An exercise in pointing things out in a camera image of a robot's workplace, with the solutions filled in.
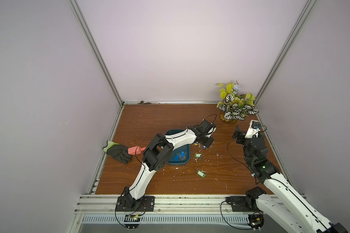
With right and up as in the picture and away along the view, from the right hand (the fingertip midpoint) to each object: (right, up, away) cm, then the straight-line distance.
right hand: (248, 125), depth 73 cm
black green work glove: (-77, -19, +21) cm, 82 cm away
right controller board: (+2, -47, -3) cm, 47 cm away
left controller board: (-60, -49, 0) cm, 78 cm away
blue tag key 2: (-38, -22, +17) cm, 47 cm away
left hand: (-14, -12, +20) cm, 27 cm away
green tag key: (-23, -21, +18) cm, 36 cm away
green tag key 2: (-23, -30, +11) cm, 39 cm away
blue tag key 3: (-34, -20, +19) cm, 44 cm away
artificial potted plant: (-2, +10, +15) cm, 18 cm away
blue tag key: (-19, -16, +20) cm, 32 cm away
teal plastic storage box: (-35, -24, +15) cm, 45 cm away
